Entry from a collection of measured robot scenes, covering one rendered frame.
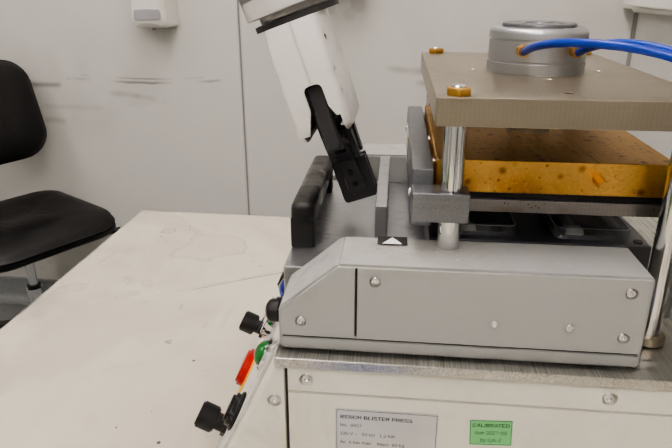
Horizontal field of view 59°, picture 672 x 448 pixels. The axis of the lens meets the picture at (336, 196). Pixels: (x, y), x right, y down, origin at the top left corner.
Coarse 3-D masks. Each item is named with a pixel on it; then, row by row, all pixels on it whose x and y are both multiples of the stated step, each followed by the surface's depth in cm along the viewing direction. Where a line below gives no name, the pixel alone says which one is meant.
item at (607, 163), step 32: (480, 128) 52; (512, 128) 51; (480, 160) 43; (512, 160) 43; (544, 160) 43; (576, 160) 43; (608, 160) 43; (640, 160) 43; (480, 192) 44; (512, 192) 44; (544, 192) 43; (576, 192) 43; (608, 192) 43; (640, 192) 43
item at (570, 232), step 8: (544, 216) 49; (552, 224) 46; (552, 232) 46; (560, 232) 45; (568, 232) 45; (576, 232) 45; (584, 232) 45; (592, 232) 45; (600, 232) 45; (608, 232) 45; (616, 232) 45; (624, 232) 45; (608, 240) 45; (616, 240) 45; (624, 240) 45
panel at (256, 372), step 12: (276, 336) 48; (276, 348) 45; (264, 360) 47; (252, 372) 57; (264, 372) 45; (252, 384) 50; (252, 396) 46; (240, 408) 49; (240, 420) 47; (228, 432) 51
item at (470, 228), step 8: (512, 216) 47; (464, 224) 46; (472, 224) 46; (464, 232) 46; (472, 232) 46; (480, 232) 46; (488, 232) 46; (496, 232) 46; (504, 232) 46; (512, 232) 46
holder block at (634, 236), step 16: (432, 224) 48; (528, 224) 48; (544, 224) 48; (464, 240) 45; (480, 240) 45; (496, 240) 45; (512, 240) 45; (528, 240) 45; (544, 240) 45; (560, 240) 45; (576, 240) 45; (592, 240) 45; (640, 240) 45; (640, 256) 44
